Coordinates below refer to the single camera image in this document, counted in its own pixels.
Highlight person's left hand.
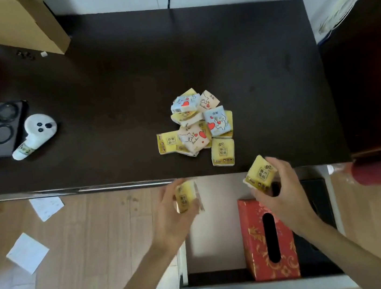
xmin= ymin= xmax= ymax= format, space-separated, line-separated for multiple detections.
xmin=143 ymin=176 xmax=208 ymax=260

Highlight red patterned tissue box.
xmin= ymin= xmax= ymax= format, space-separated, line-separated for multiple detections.
xmin=237 ymin=191 xmax=302 ymax=285

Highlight small black screws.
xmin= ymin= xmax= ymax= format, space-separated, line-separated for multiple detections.
xmin=15 ymin=48 xmax=36 ymax=63

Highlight brown cardboard box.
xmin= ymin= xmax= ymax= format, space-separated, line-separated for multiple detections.
xmin=0 ymin=0 xmax=73 ymax=64

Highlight black device with round rings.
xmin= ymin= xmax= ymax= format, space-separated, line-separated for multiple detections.
xmin=0 ymin=99 xmax=35 ymax=159

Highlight dark wooden cabinet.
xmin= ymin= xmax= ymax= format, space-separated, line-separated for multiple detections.
xmin=311 ymin=0 xmax=381 ymax=166

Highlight white drawer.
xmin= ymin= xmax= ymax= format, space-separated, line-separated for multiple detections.
xmin=163 ymin=156 xmax=360 ymax=289

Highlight person's right forearm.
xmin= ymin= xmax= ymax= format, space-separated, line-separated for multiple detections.
xmin=294 ymin=209 xmax=381 ymax=289

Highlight black box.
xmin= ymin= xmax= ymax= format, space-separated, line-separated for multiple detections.
xmin=270 ymin=174 xmax=343 ymax=276

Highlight yellow tissue packet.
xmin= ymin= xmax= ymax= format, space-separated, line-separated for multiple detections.
xmin=174 ymin=179 xmax=205 ymax=215
xmin=241 ymin=153 xmax=281 ymax=197

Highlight person's left forearm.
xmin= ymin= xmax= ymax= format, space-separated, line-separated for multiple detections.
xmin=84 ymin=240 xmax=184 ymax=289

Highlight white handheld controller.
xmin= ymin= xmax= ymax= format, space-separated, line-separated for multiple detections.
xmin=7 ymin=111 xmax=62 ymax=162

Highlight white paper sheet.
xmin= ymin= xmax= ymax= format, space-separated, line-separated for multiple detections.
xmin=29 ymin=195 xmax=67 ymax=224
xmin=3 ymin=229 xmax=53 ymax=278

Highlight pile of tissue packets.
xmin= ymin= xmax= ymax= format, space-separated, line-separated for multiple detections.
xmin=150 ymin=83 xmax=240 ymax=176

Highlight person's right hand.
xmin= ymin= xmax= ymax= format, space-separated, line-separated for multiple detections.
xmin=247 ymin=150 xmax=324 ymax=244

